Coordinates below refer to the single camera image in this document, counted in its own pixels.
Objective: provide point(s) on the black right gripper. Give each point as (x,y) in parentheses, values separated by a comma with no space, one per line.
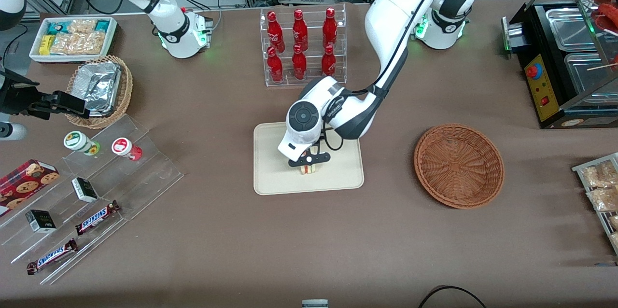
(18,99)

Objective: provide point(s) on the triangular sandwich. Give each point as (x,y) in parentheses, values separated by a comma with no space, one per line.
(309,169)

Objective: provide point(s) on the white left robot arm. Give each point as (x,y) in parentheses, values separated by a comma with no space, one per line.
(396,13)

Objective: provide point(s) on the beige rectangular tray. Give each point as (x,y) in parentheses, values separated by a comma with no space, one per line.
(338,173)

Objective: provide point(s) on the light wicker basket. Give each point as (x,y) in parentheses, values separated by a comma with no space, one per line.
(126,86)

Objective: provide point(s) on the round brown wicker basket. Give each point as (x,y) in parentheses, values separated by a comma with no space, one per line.
(458,165)

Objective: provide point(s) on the tray of packaged snacks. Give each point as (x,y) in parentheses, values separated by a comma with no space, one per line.
(586,165)

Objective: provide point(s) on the aluminium foil container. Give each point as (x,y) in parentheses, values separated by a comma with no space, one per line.
(99,86)

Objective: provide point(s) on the green lid white cup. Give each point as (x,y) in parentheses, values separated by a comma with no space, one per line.
(75,140)

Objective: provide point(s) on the white plastic snack bin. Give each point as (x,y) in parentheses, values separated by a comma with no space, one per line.
(72,58)

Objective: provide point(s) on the clear cracker bag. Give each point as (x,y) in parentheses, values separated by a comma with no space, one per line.
(77,43)
(82,26)

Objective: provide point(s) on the red lid white cup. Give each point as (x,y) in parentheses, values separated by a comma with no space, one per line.
(121,146)

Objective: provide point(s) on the yellow snack packet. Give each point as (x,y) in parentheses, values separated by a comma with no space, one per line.
(45,45)

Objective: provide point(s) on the clear acrylic bottle rack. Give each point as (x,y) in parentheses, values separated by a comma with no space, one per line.
(289,82)

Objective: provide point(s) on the teal snack packet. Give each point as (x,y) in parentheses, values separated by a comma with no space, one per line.
(102,25)
(55,27)

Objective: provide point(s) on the small black box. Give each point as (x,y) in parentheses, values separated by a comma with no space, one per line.
(84,189)
(41,221)

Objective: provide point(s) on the red cookie box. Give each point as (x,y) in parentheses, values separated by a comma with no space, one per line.
(24,185)

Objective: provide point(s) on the red cola bottle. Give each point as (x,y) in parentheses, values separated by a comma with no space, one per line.
(329,62)
(299,64)
(300,30)
(274,66)
(330,28)
(274,33)

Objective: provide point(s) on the clear acrylic stepped display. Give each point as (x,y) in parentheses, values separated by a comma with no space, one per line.
(145,177)

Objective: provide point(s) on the brown Snickers bar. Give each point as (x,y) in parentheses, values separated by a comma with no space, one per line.
(96,217)
(50,257)

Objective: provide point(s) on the small grey device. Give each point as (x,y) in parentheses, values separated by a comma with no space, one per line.
(315,304)

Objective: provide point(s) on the silver box with green light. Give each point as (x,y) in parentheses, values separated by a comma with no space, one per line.
(512,35)

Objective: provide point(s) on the black food warmer appliance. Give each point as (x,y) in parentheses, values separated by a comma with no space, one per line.
(543,95)

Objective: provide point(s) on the wrapped bread pack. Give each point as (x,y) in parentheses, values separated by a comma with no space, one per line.
(598,175)
(614,222)
(615,240)
(603,199)

